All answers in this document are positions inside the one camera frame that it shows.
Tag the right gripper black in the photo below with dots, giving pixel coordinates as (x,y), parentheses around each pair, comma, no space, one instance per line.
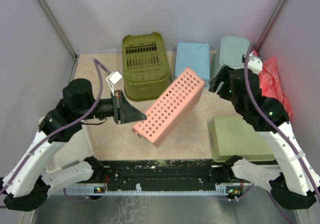
(221,77)

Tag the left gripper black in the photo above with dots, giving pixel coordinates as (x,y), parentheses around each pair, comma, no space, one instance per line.
(127,112)

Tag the tall teal perforated basket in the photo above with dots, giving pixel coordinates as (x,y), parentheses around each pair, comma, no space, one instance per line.
(230,53)

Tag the light blue shallow basket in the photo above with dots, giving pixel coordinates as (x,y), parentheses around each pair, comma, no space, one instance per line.
(196,56)

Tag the large olive green container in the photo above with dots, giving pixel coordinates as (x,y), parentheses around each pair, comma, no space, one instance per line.
(146,72)

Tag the pink shallow basket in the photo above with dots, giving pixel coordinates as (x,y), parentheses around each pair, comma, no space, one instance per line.
(170,108)

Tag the light green shallow basket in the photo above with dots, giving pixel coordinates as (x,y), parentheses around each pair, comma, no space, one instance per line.
(231,136)

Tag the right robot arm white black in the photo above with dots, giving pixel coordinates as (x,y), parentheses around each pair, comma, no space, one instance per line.
(294,186)

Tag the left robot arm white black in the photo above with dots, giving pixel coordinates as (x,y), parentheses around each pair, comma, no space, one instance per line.
(28,185)

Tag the red plastic bag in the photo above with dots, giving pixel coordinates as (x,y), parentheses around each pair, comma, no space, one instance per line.
(269,82)

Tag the white shallow basket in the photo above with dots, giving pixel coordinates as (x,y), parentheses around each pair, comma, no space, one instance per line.
(75,150)

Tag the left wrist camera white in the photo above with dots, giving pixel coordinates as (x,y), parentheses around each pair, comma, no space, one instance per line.
(113,78)

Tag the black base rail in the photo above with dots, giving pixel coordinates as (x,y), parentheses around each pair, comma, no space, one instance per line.
(158,178)

